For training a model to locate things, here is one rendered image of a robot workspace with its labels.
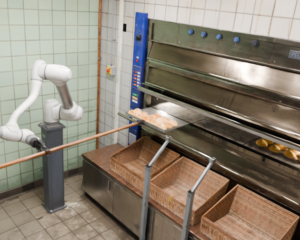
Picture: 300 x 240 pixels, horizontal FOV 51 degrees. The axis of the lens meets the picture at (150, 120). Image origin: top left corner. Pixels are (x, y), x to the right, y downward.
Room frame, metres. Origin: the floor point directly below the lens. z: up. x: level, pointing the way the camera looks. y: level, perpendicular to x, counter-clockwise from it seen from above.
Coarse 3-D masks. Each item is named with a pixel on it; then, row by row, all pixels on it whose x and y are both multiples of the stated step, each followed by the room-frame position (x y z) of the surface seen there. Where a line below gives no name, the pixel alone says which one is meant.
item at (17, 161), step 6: (126, 126) 2.66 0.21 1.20; (132, 126) 2.71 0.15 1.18; (102, 132) 2.49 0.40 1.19; (108, 132) 2.51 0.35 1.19; (84, 138) 2.35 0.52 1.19; (90, 138) 2.38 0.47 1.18; (66, 144) 2.23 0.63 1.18; (72, 144) 2.25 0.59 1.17; (54, 150) 2.14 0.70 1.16; (30, 156) 2.01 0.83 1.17; (36, 156) 2.04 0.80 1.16; (6, 162) 1.90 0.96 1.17; (12, 162) 1.92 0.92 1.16; (18, 162) 1.94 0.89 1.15; (0, 168) 1.86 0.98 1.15
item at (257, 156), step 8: (184, 120) 2.98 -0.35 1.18; (192, 128) 2.83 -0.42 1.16; (200, 128) 2.81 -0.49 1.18; (208, 136) 2.70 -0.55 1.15; (216, 136) 2.65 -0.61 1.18; (232, 144) 2.52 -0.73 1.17; (240, 144) 2.51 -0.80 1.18; (248, 152) 2.40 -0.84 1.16; (256, 152) 2.38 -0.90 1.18; (264, 160) 2.30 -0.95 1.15; (272, 160) 2.26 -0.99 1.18; (280, 160) 2.27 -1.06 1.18; (280, 168) 2.20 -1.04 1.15; (288, 168) 2.16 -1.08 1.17; (296, 168) 2.16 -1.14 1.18
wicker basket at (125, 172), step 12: (132, 144) 3.13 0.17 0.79; (144, 144) 3.22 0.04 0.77; (156, 144) 3.10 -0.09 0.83; (120, 156) 3.02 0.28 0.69; (132, 156) 3.14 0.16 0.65; (144, 156) 3.16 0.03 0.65; (168, 156) 2.95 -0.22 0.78; (120, 168) 2.80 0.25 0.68; (132, 168) 2.97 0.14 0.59; (144, 168) 2.99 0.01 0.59; (156, 168) 3.00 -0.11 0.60; (132, 180) 2.73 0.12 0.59; (156, 180) 2.66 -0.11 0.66
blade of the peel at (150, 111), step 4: (144, 108) 3.22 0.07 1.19; (148, 108) 3.24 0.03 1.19; (152, 108) 3.25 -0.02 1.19; (148, 112) 3.11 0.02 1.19; (152, 112) 3.12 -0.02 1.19; (156, 112) 3.13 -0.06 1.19; (160, 112) 3.14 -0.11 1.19; (132, 116) 2.95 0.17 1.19; (168, 116) 3.04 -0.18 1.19; (172, 116) 3.05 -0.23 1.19; (176, 120) 2.94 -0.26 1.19; (180, 120) 2.95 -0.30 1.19; (148, 124) 2.79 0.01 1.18; (152, 124) 2.75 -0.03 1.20; (180, 124) 2.86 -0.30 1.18; (184, 124) 2.86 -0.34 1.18; (156, 128) 2.72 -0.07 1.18; (160, 128) 2.68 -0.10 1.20; (172, 128) 2.72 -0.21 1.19; (176, 128) 2.76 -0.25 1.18; (164, 132) 2.64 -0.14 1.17
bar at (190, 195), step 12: (132, 120) 2.89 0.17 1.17; (156, 132) 2.65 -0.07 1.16; (180, 144) 2.44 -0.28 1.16; (156, 156) 2.46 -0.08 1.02; (204, 156) 2.26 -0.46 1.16; (144, 180) 2.40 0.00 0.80; (144, 192) 2.39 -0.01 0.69; (192, 192) 2.06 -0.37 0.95; (144, 204) 2.39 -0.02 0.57; (192, 204) 2.06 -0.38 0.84; (144, 216) 2.39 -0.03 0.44; (144, 228) 2.40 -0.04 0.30
